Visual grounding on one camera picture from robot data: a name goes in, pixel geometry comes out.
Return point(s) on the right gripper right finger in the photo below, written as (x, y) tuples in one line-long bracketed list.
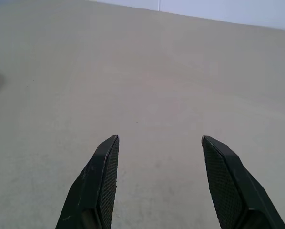
[(233, 188)]

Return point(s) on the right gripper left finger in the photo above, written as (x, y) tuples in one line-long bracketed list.
[(94, 186)]

